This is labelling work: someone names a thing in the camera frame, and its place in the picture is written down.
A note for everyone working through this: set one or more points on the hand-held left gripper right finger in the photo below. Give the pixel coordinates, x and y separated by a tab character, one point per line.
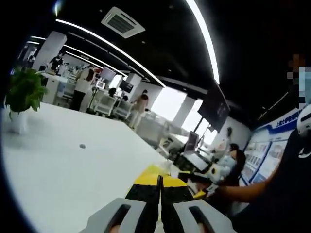
194	216

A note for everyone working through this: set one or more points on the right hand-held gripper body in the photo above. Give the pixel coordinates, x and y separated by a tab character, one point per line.
217	172

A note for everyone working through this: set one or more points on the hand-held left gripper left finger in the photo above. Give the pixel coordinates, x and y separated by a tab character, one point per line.
114	216

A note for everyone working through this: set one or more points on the grey monitor on desk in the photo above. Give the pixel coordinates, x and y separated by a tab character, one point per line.
190	143

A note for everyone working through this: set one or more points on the grey office chair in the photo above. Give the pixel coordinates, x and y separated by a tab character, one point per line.
150	129

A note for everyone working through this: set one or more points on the large black hanging screen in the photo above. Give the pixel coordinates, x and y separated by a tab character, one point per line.
215	106

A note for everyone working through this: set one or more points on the round table grommet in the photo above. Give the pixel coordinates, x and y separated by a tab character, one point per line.
82	146

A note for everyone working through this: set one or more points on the person's dark clothing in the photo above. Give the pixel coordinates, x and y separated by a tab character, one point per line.
286	206

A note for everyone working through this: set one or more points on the white office chair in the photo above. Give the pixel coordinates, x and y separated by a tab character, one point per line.
105	105
123	110

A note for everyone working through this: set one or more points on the white chest device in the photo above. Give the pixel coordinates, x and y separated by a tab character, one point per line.
305	121

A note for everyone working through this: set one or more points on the dark background monitor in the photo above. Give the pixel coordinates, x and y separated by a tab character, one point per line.
126	86

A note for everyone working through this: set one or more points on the straight ceiling light strip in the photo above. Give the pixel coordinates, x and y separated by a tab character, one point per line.
206	41

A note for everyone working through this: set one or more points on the bright background monitor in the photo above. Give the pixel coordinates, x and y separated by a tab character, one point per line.
107	74

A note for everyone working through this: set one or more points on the potted green plant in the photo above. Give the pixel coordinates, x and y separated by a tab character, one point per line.
24	92

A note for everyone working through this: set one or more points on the curved ceiling light strip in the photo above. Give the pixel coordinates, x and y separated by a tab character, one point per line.
109	46

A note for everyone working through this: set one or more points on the ceiling air conditioner vent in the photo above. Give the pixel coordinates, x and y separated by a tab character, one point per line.
122	22

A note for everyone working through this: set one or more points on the blue wall poster board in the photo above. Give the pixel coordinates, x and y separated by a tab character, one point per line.
264	150

